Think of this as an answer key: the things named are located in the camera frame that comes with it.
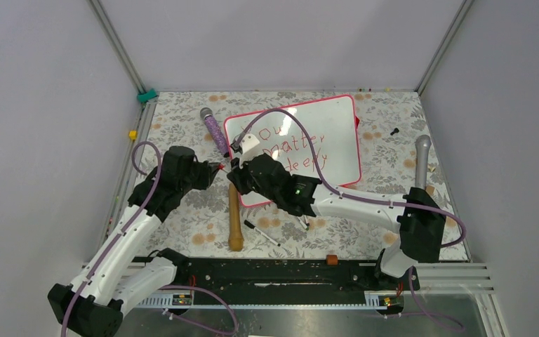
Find pink framed whiteboard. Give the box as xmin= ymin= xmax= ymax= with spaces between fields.
xmin=249 ymin=95 xmax=362 ymax=186

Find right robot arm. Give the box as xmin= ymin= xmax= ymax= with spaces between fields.
xmin=227 ymin=154 xmax=446 ymax=289

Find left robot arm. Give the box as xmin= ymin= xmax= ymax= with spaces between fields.
xmin=47 ymin=146 xmax=222 ymax=336

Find purple glitter microphone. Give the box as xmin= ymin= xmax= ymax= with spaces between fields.
xmin=200 ymin=107 xmax=229 ymax=158

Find green capped marker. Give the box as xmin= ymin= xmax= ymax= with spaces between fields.
xmin=300 ymin=216 xmax=310 ymax=230

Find black capped marker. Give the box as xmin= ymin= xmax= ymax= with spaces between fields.
xmin=244 ymin=220 xmax=281 ymax=247

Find wooden rolling pin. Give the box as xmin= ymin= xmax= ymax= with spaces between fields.
xmin=227 ymin=183 xmax=244 ymax=252

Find teal corner clamp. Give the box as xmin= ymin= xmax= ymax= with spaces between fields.
xmin=136 ymin=88 xmax=158 ymax=104

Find brown small cube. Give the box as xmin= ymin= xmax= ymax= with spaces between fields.
xmin=326 ymin=254 xmax=338 ymax=265

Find silver microphone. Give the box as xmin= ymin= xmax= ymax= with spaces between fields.
xmin=415 ymin=135 xmax=432 ymax=190

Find small wooden cube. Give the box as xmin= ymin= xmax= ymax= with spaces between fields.
xmin=425 ymin=185 xmax=435 ymax=196

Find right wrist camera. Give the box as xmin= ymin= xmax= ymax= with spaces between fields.
xmin=230 ymin=133 xmax=260 ymax=157

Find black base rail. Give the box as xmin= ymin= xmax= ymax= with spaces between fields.
xmin=155 ymin=249 xmax=420 ymax=306

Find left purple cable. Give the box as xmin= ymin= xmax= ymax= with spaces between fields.
xmin=60 ymin=141 xmax=240 ymax=337

